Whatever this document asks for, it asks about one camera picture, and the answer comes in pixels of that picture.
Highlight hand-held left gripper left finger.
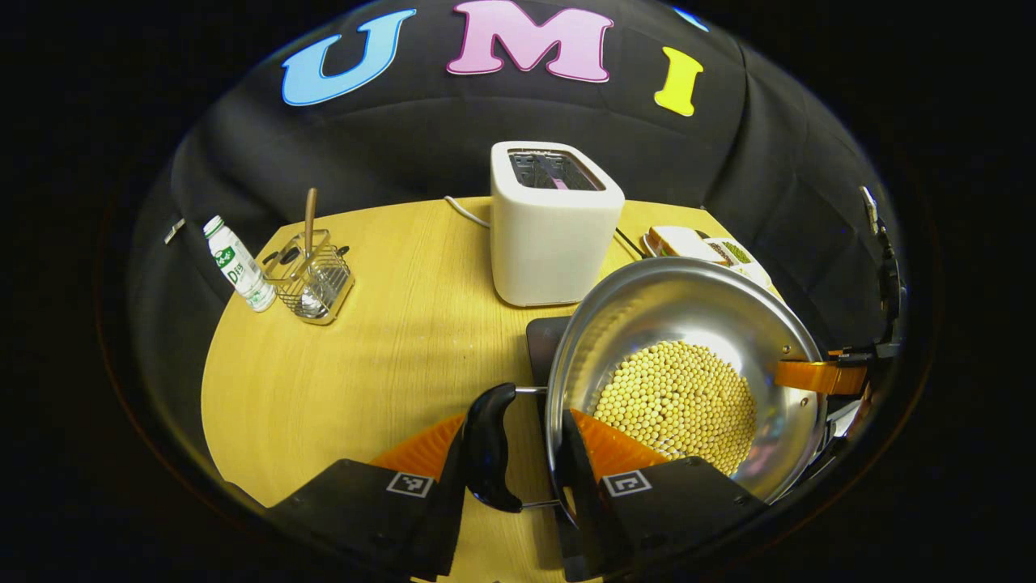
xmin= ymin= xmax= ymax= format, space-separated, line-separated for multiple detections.
xmin=265 ymin=413 xmax=472 ymax=582

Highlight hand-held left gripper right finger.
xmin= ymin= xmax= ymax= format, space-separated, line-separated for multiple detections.
xmin=553 ymin=407 xmax=770 ymax=582

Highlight pile of yellow soybeans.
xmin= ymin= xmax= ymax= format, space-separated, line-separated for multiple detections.
xmin=589 ymin=340 xmax=758 ymax=477

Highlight stainless steel pot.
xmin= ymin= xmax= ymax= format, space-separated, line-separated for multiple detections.
xmin=463 ymin=257 xmax=830 ymax=519

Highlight black induction cooktop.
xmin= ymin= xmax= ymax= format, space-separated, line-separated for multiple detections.
xmin=526 ymin=317 xmax=572 ymax=410

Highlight small dish of food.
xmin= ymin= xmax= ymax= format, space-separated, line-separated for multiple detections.
xmin=703 ymin=237 xmax=774 ymax=288

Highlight white toaster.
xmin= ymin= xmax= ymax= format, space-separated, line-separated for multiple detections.
xmin=490 ymin=141 xmax=626 ymax=309

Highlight white drink bottle green label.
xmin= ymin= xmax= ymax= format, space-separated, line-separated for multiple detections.
xmin=202 ymin=215 xmax=278 ymax=313

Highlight black backdrop cloth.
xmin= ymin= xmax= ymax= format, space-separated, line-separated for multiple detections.
xmin=121 ymin=0 xmax=907 ymax=454

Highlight wire cutlery basket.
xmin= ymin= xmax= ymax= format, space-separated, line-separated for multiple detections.
xmin=261 ymin=229 xmax=356 ymax=326

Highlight white power cable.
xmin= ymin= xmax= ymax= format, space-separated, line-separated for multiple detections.
xmin=443 ymin=194 xmax=493 ymax=230

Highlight wooden handled spoon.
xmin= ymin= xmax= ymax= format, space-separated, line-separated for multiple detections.
xmin=298 ymin=187 xmax=329 ymax=318

